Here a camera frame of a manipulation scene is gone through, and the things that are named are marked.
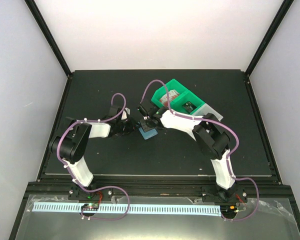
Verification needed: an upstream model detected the red white card stack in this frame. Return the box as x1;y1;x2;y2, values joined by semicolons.
159;89;180;107

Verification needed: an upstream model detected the green plastic bin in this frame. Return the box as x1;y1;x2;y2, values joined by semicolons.
151;78;205;115

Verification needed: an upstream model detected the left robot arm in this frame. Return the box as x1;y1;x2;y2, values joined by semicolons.
48;107;140;200

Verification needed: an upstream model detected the black aluminium frame rail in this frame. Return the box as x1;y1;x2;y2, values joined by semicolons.
24;179;294;203

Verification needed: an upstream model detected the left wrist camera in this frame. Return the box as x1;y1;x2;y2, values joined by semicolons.
121;107;131;121

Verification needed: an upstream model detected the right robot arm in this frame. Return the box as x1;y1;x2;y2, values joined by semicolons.
137;103;236;202

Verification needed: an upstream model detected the blue leather card holder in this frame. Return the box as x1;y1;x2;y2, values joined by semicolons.
138;119;158;140

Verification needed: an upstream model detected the white slotted cable duct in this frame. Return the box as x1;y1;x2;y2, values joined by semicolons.
32;202;221;217

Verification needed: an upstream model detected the black card in bin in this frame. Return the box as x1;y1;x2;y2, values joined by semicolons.
182;101;197;113

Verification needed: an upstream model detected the white plastic bin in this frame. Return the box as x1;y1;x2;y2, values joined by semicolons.
192;103;224;121

